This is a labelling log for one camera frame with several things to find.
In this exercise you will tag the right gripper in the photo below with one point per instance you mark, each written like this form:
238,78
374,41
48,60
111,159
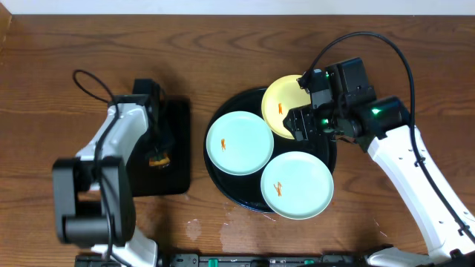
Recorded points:
311,129

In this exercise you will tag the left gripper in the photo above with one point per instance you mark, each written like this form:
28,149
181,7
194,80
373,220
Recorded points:
167,142

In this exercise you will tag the orange green sponge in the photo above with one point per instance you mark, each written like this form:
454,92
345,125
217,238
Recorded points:
160,160

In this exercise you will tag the yellow plate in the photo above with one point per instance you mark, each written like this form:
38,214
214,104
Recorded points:
281,96

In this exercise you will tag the mint plate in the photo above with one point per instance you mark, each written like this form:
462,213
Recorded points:
307,185
239,143

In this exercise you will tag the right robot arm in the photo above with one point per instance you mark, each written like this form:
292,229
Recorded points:
384,129

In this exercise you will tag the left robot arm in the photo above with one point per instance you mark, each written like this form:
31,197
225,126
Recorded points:
92,195

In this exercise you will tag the black rectangular tray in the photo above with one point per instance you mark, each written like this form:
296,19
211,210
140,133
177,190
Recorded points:
175,178

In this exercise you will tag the black round tray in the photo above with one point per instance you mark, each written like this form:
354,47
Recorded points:
246,190

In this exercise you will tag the ketchup stain on lower plate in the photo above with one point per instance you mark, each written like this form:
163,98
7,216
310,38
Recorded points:
278,188

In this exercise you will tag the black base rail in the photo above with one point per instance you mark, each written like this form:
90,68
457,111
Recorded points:
193,260

